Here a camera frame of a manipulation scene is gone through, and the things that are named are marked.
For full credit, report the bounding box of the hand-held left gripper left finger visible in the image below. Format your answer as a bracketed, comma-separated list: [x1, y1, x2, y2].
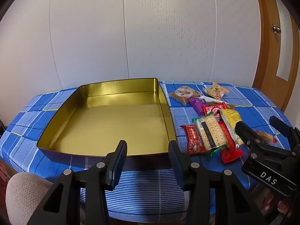
[27, 140, 128, 225]

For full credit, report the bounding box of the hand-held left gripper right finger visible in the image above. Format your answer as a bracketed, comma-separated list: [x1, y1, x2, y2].
[168, 141, 268, 225]

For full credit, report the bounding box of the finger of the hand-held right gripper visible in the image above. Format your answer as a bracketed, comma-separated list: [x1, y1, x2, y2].
[269, 115, 295, 143]
[235, 120, 263, 150]

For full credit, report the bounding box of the yellow snack packet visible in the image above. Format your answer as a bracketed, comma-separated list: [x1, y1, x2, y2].
[220, 109, 245, 146]

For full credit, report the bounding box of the green-edged cracker packet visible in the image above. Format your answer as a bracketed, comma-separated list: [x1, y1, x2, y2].
[192, 112, 229, 162]

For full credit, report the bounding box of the red and white roll packet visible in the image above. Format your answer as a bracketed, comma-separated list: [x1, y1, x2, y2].
[202, 102, 228, 119]

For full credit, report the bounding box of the gold tin box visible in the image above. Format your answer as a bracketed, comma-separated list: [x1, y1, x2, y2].
[37, 77, 176, 157]

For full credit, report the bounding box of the person's right hand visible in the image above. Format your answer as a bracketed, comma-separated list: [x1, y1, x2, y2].
[259, 187, 293, 219]

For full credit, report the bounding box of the sausage bread packet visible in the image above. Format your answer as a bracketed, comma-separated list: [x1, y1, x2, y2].
[253, 130, 278, 146]

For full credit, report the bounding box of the bright red snack packet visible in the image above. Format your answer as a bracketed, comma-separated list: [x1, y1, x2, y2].
[217, 119, 245, 164]

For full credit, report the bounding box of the dark red patterned packet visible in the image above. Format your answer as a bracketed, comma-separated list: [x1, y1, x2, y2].
[180, 125, 205, 155]

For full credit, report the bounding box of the blue plaid tablecloth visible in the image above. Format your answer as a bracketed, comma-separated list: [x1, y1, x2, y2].
[0, 82, 293, 216]

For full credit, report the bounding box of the white and brown long sachet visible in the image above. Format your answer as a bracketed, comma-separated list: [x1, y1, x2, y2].
[199, 95, 236, 110]

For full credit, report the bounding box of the orange clear cracker packet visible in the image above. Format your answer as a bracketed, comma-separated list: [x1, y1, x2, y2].
[202, 81, 231, 99]

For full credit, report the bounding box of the purple snack packet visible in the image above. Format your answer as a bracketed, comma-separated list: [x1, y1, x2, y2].
[188, 97, 208, 116]

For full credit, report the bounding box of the tan cartoon snack packet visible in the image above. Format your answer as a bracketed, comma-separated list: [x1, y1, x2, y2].
[169, 86, 201, 107]

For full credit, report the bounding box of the wooden door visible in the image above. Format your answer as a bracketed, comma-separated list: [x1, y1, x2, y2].
[252, 0, 300, 113]

